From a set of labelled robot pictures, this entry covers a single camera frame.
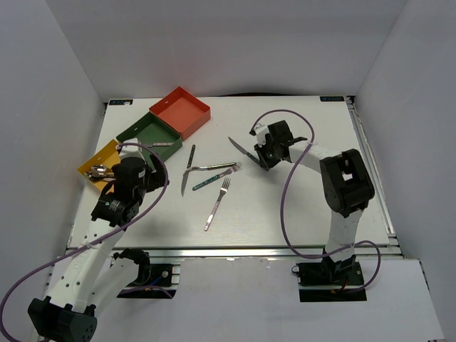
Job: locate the brown handled spoon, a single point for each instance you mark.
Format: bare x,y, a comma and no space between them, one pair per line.
93,176

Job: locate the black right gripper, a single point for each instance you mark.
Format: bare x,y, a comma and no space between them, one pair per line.
268,142

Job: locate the pink handled fork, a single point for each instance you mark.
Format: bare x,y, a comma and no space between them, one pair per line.
223,190

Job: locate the green handled knife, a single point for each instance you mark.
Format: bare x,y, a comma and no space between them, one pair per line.
244,151

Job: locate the brown handled knife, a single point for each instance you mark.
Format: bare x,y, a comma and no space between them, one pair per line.
186,172

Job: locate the pink handled knife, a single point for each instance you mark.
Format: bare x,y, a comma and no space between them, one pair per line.
163,144

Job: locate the green box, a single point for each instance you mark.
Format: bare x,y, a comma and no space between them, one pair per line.
150,129

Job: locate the aluminium table frame rail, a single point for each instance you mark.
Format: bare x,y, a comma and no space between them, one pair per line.
370,164

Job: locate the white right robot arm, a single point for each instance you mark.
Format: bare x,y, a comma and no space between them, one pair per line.
347,186

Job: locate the green handled spoon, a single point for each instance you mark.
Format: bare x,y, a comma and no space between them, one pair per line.
101,169

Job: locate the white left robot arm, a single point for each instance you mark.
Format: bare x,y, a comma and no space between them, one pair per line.
97,275

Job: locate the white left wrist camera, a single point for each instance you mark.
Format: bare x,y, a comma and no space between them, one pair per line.
129,149

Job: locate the yellow box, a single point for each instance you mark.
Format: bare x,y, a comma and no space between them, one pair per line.
107,156

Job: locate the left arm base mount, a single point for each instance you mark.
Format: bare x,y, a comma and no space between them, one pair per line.
154,280

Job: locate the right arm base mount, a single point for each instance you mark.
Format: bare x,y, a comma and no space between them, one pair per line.
317,287

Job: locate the green handled fork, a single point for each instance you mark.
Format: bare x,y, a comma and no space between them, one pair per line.
216,177

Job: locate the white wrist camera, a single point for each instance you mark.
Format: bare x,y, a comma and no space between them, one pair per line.
129,149
261,133

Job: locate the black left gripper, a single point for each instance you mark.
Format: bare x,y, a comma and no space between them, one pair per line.
159,177

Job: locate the red box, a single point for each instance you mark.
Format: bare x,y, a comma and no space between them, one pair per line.
182,111

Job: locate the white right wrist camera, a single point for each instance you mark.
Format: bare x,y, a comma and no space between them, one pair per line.
261,133

